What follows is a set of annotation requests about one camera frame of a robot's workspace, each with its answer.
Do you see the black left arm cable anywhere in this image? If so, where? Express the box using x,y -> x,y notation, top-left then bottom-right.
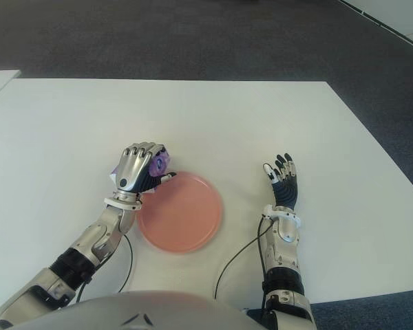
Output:
74,232 -> 134,303

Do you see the grey robot torso shell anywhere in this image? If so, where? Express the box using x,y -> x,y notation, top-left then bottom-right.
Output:
58,290 -> 262,330

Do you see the purple white tissue pack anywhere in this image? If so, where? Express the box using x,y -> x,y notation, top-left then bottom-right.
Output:
109,146 -> 173,193

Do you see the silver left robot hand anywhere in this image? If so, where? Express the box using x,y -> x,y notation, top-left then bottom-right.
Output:
110,141 -> 178,201

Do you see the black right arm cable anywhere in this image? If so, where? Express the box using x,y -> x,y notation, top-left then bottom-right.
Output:
213,215 -> 273,312

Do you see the pink round plate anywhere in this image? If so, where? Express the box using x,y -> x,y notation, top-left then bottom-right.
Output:
137,170 -> 224,255

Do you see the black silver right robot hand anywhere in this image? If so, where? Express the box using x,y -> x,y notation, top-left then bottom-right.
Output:
260,152 -> 300,210

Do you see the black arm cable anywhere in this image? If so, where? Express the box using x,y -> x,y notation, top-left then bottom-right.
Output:
213,215 -> 273,312
74,232 -> 134,303

